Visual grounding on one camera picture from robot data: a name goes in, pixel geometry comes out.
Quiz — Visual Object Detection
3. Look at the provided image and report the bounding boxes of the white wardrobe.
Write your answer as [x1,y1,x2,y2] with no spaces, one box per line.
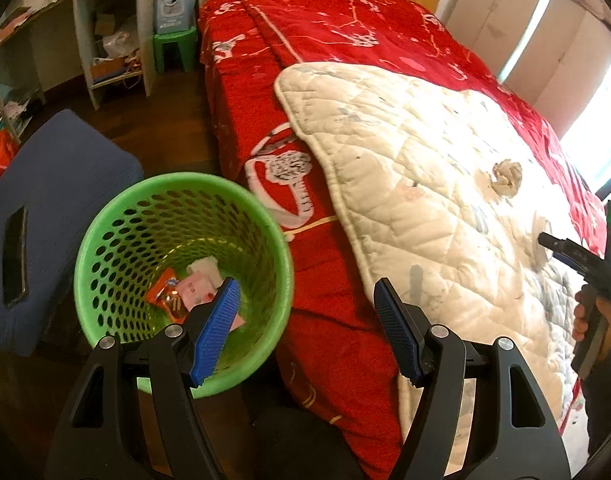
[445,0,611,126]

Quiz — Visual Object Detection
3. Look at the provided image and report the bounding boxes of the green plastic stool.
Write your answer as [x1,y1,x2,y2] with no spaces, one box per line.
[152,27,199,73]

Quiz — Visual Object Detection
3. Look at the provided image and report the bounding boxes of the cream crumpled paper ball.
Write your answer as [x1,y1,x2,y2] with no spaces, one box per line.
[488,160,523,198]

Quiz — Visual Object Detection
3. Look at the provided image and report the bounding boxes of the white quilted blanket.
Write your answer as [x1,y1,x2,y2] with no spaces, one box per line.
[274,62,606,471]

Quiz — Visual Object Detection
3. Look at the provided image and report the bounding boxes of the white desk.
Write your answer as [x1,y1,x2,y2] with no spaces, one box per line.
[0,0,159,141]

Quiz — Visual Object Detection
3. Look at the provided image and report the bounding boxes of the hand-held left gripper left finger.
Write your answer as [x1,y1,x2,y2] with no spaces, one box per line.
[44,276,241,480]

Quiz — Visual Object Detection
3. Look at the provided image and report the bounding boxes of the blue cushioned seat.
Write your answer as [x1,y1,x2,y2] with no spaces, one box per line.
[0,109,145,358]

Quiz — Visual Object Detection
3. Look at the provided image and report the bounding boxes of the pink package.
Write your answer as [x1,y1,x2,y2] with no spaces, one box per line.
[178,272,246,331]

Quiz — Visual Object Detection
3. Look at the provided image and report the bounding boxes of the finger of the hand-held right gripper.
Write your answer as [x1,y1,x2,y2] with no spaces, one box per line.
[538,231,589,275]

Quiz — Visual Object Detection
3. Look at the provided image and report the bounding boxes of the white tissue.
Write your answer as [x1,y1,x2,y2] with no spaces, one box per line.
[187,256,221,281]

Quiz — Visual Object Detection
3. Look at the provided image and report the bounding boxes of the person's right hand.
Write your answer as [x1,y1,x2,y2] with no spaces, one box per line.
[572,287,611,361]

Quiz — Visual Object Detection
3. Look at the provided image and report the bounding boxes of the blue paper bag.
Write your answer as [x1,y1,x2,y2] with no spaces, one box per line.
[153,0,199,35]

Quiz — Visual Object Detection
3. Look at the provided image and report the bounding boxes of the green plastic mesh basket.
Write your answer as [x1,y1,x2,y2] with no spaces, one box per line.
[74,172,295,400]

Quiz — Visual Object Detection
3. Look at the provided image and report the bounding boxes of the red printed bed cover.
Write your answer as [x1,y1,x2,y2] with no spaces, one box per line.
[198,0,609,480]

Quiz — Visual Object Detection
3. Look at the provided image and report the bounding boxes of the dark cloth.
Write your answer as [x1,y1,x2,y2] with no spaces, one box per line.
[243,402,369,480]

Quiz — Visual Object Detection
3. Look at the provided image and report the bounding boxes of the window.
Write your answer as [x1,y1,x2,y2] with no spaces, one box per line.
[560,45,611,196]

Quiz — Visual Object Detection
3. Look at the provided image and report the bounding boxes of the person's right forearm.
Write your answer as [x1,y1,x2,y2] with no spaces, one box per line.
[580,335,611,456]

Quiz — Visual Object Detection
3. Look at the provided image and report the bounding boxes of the orange and black snack wrapper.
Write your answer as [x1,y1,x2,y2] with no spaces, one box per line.
[146,267,191,323]

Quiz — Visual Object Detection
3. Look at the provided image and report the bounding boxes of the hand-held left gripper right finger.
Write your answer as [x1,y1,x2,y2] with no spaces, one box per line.
[373,277,571,480]

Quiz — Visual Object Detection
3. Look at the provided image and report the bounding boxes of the black phone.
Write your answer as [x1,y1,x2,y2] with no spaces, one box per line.
[3,206,29,309]

